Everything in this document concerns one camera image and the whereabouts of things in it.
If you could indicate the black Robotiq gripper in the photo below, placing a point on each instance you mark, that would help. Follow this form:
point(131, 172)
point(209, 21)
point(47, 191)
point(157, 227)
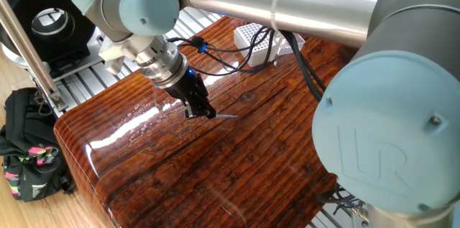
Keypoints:
point(188, 87)

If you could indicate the grey blue medium pipette tip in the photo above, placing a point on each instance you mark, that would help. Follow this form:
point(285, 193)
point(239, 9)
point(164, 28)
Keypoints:
point(228, 116)

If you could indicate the white pipette tip holder box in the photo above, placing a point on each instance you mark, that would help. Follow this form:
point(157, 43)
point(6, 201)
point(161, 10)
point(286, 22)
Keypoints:
point(251, 57)

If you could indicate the clear plastic holder lid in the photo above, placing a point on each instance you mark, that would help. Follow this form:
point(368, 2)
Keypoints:
point(293, 46)

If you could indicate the glossy brown wooden board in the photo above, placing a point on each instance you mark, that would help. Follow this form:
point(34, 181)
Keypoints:
point(161, 167)

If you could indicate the grey metal fan plate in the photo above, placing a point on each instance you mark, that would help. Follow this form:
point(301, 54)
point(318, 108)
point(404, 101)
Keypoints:
point(72, 68)

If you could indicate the black backpack with pink marks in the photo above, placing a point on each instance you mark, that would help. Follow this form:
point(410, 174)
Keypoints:
point(32, 170)

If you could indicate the slanted aluminium profile bar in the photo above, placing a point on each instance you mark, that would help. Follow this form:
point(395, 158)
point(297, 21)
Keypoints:
point(25, 39)

